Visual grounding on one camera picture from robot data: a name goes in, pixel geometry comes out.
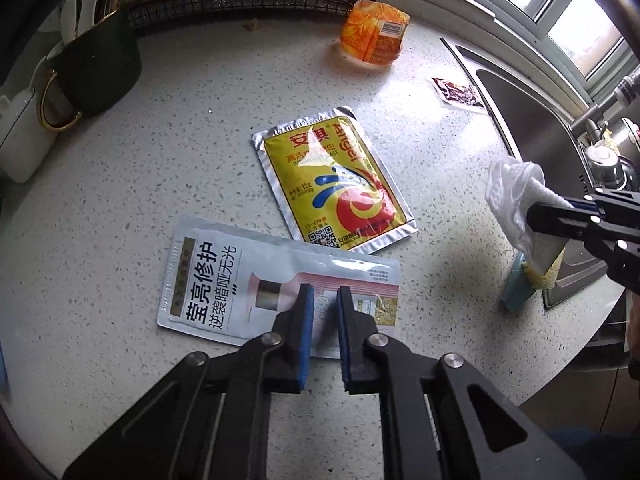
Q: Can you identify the white napkin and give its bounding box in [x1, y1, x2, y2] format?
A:
[485, 156, 572, 275]

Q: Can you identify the yellow bristle scrub brush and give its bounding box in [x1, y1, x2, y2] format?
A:
[499, 250, 565, 313]

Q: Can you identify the white pink sachet packet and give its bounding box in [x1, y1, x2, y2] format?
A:
[157, 216, 400, 359]

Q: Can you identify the yellow yeast packet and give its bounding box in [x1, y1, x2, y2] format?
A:
[252, 106, 418, 254]

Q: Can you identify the red sauce packet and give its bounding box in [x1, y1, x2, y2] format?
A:
[432, 77, 485, 110]

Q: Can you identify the orange plastic cup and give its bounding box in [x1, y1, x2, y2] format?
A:
[340, 0, 410, 66]

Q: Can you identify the chrome kitchen faucet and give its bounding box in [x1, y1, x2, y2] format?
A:
[568, 67, 639, 144]

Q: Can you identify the steel bowl by faucet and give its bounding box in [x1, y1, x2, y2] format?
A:
[585, 145, 639, 192]

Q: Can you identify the stainless steel sink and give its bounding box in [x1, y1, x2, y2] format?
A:
[442, 39, 606, 309]

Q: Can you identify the white sugar pot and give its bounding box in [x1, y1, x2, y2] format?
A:
[0, 88, 56, 183]

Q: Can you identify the dark green mug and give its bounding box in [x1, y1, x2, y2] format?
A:
[37, 9, 142, 133]

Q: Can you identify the white rice paddle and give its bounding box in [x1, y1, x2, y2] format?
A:
[60, 0, 98, 44]

